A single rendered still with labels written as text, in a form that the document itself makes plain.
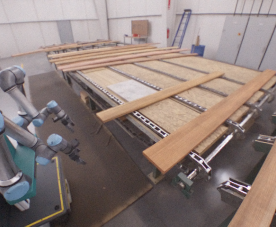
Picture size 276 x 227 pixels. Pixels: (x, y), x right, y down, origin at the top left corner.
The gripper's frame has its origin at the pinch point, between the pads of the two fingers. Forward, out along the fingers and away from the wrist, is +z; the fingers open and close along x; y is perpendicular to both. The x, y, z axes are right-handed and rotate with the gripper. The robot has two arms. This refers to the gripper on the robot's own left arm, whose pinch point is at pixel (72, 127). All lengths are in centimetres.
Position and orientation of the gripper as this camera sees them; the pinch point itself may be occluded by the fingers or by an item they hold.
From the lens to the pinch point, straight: 150.1
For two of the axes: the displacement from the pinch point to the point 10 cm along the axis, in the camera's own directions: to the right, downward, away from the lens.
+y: 8.3, -5.5, 1.1
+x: -3.7, -4.0, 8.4
